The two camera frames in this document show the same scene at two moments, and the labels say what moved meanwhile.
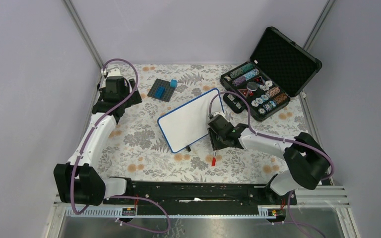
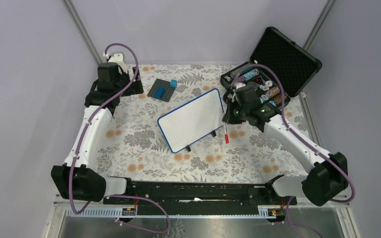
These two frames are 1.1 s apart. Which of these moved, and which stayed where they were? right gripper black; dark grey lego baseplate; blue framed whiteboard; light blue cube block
Moved: right gripper black
Stayed: blue framed whiteboard; dark grey lego baseplate; light blue cube block
